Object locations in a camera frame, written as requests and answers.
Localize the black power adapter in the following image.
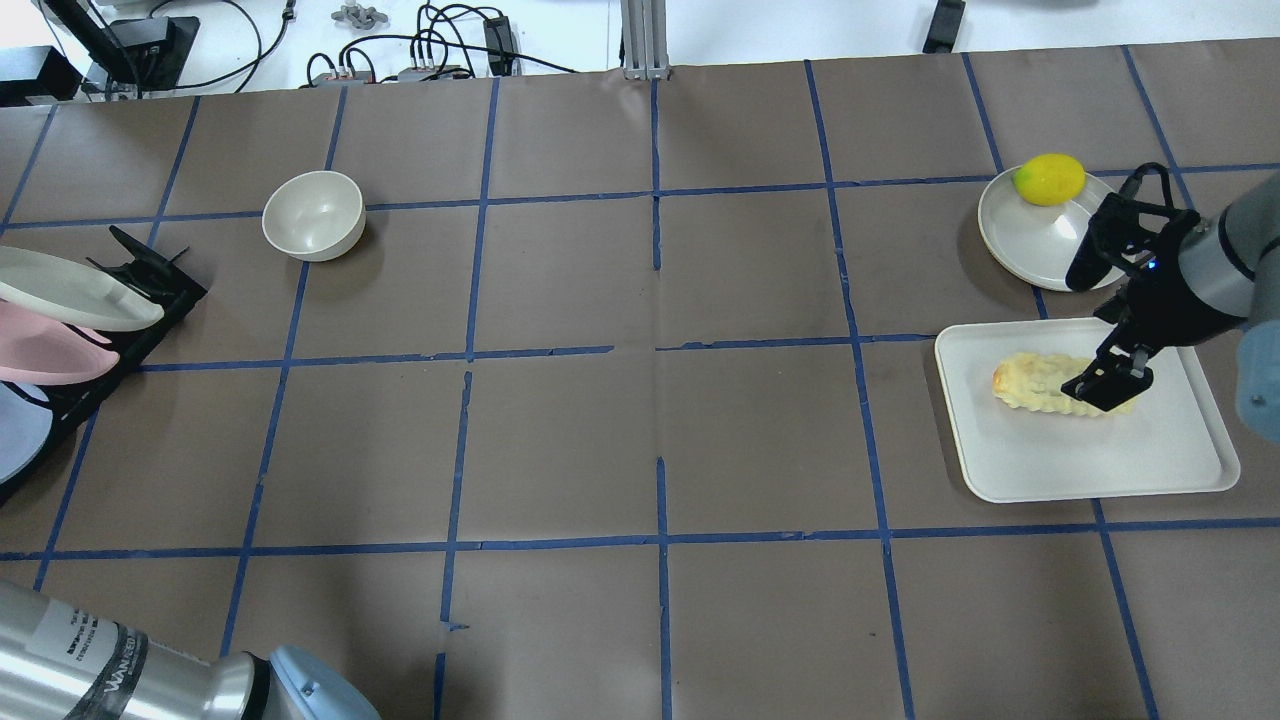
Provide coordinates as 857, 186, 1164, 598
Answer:
483, 15, 518, 77

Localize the white rectangular tray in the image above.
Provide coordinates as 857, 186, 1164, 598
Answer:
934, 318, 1242, 503

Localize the pink plate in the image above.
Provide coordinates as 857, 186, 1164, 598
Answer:
1, 302, 119, 386

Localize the aluminium frame post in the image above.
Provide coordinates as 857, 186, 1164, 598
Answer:
620, 0, 671, 81

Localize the black dish rack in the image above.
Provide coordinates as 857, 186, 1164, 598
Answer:
3, 225, 207, 502

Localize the blue plate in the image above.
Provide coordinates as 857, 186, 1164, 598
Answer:
1, 383, 52, 484

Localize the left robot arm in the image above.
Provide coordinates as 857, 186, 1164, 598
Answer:
1, 580, 380, 719

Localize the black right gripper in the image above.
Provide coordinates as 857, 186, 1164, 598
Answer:
1060, 163, 1242, 413

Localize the yellow lemon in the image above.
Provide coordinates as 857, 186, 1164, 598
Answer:
1012, 152, 1088, 208

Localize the white shallow dish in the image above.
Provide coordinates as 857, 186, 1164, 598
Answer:
977, 167, 1112, 292

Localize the cream plate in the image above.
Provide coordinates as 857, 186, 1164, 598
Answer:
1, 246, 165, 332

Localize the cream bowl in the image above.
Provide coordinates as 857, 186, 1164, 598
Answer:
261, 170, 367, 263

